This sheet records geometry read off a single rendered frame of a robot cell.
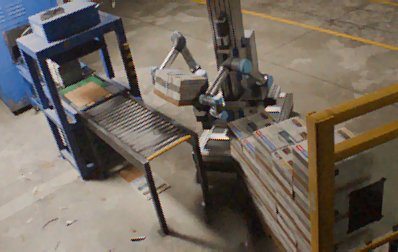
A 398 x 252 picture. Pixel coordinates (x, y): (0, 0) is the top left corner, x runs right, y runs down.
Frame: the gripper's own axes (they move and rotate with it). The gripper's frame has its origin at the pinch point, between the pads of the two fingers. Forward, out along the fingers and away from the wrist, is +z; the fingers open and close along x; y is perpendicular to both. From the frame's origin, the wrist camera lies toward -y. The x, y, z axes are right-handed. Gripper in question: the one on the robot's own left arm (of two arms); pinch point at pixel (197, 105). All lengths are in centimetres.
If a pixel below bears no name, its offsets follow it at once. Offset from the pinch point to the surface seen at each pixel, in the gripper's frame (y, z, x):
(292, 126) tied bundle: 13, -94, -12
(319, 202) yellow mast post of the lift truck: 19, -185, 73
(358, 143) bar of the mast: 48, -190, 62
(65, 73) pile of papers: -20, 198, 39
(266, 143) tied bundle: 4, -94, 13
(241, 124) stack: -8.2, -33.3, -22.2
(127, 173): -108, 97, 6
